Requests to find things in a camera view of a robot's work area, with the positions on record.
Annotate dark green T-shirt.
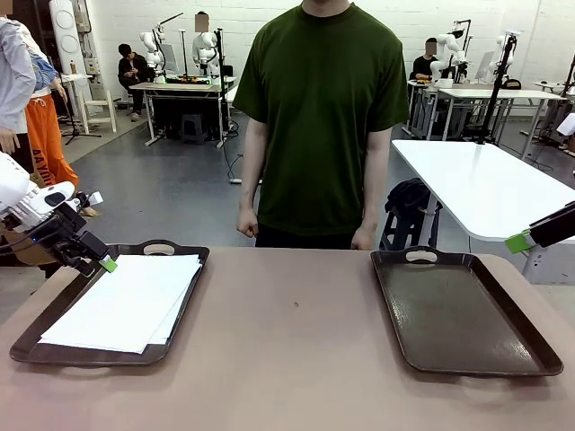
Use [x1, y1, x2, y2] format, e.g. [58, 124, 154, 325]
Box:
[232, 2, 410, 237]

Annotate person right forearm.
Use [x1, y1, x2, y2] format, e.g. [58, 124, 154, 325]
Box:
[239, 165, 265, 215]

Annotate figure in orange trousers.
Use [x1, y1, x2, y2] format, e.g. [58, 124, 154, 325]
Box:
[21, 24, 98, 216]

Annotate white tower air conditioner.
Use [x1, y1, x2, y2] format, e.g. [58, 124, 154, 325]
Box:
[48, 0, 87, 77]

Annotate figure in grey striped shirt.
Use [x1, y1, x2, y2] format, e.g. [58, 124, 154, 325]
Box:
[0, 15, 37, 156]

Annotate black camera stand pole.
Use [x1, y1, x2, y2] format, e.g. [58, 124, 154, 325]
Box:
[475, 30, 525, 145]
[451, 18, 473, 84]

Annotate black trousers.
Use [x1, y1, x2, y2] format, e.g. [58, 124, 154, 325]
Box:
[254, 222, 360, 251]

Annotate white table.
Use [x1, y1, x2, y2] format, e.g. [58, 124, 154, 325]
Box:
[390, 137, 575, 285]

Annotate black plastic stool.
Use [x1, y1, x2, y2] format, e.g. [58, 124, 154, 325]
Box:
[380, 207, 444, 251]

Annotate grey plastic stool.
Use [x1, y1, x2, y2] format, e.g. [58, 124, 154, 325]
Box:
[181, 113, 207, 145]

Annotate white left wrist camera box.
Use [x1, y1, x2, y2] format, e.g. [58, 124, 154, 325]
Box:
[75, 190, 104, 211]

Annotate standing person in white shirt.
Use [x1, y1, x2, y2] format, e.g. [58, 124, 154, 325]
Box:
[192, 12, 221, 75]

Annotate seated person in dark top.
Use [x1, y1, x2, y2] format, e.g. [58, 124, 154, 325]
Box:
[411, 38, 440, 82]

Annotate person neck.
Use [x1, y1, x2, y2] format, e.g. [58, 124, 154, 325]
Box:
[301, 0, 352, 17]

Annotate black cloth bundle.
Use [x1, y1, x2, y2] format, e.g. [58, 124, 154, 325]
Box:
[385, 177, 436, 216]

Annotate person left forearm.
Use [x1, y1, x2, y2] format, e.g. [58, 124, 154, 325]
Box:
[361, 165, 391, 224]

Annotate seated person in black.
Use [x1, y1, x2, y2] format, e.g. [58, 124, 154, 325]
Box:
[117, 43, 155, 123]

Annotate person left hand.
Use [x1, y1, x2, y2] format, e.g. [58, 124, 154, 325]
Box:
[349, 219, 376, 251]

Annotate black pole stand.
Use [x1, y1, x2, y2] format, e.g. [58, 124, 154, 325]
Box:
[214, 27, 226, 147]

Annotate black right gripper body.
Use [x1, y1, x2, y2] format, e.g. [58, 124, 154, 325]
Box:
[529, 204, 575, 249]

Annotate white background desk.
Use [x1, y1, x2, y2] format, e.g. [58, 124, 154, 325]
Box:
[438, 87, 568, 158]

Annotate white computer monitor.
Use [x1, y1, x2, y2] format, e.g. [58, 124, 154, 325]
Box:
[474, 50, 496, 84]

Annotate person right hand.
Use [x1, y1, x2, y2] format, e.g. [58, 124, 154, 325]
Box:
[236, 208, 261, 239]

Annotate dark brown plastic tray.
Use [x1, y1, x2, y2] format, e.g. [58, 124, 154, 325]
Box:
[369, 245, 565, 392]
[9, 238, 211, 377]

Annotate brown top background table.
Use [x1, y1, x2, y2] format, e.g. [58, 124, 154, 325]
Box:
[128, 79, 238, 148]

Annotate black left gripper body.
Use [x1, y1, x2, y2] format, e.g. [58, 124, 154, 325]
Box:
[26, 210, 87, 267]

